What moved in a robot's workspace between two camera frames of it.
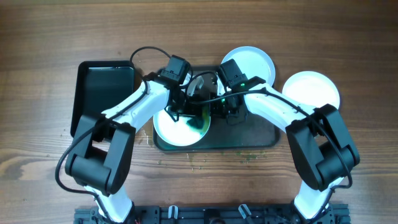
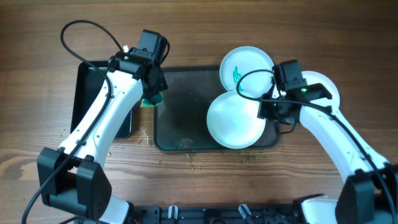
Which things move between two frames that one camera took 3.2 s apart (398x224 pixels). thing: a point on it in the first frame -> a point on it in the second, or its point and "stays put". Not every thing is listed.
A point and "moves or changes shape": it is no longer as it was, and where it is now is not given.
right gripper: x=220 y=109 -> x=272 y=109
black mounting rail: x=252 y=213 stays put
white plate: x=187 y=130 -> x=232 y=121
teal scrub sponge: x=201 y=122 moves or changes shape
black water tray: x=101 y=86 stays put
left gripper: x=193 y=109 -> x=156 y=83
